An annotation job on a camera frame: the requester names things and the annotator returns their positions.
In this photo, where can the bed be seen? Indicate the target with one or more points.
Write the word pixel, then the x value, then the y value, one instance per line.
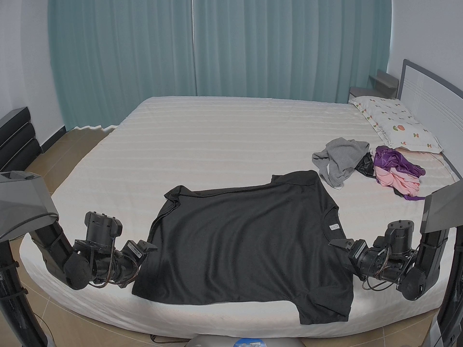
pixel 217 139

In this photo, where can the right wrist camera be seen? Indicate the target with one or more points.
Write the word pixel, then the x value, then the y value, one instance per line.
pixel 379 242

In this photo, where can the blue-green curtain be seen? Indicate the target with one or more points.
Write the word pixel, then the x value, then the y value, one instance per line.
pixel 289 38
pixel 119 49

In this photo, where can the grey garment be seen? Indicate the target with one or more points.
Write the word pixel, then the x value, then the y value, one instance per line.
pixel 343 154

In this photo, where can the black shiny garment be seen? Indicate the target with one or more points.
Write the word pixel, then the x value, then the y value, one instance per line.
pixel 366 166

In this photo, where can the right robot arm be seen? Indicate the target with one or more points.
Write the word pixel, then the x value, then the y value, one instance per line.
pixel 430 251

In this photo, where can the dark chest of drawers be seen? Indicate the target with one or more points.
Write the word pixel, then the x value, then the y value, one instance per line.
pixel 18 139

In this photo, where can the white printed pillow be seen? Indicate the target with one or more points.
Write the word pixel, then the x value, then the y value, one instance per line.
pixel 394 121

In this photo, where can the black T-shirt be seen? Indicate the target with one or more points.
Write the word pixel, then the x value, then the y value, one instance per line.
pixel 235 248

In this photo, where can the pink garment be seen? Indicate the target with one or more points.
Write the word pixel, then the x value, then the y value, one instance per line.
pixel 398 181

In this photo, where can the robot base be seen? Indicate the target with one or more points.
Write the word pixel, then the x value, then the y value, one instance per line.
pixel 246 342

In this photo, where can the purple garment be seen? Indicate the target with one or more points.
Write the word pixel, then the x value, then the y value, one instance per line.
pixel 392 159

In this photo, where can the grey bedside table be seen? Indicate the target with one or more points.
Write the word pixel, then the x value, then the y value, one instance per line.
pixel 385 81

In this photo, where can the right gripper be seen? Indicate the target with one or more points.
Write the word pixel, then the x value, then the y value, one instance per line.
pixel 365 262

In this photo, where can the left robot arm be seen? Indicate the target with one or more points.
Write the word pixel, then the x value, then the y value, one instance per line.
pixel 54 251

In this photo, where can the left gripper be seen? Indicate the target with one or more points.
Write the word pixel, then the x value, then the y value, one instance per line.
pixel 130 262

